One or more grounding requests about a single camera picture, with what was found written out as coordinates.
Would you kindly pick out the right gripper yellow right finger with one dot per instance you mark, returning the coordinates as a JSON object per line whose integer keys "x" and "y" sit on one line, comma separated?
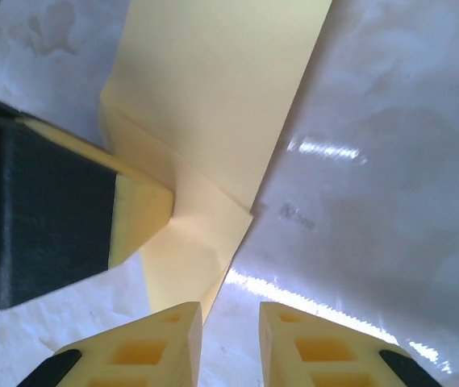
{"x": 326, "y": 354}

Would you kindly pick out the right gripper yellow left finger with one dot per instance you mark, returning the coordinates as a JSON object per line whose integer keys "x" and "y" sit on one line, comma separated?
{"x": 132, "y": 354}

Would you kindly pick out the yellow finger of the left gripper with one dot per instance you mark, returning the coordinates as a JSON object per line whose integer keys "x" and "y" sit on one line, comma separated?
{"x": 59, "y": 209}

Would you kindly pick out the yellow paper sheet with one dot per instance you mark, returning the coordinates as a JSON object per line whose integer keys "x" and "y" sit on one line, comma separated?
{"x": 213, "y": 101}

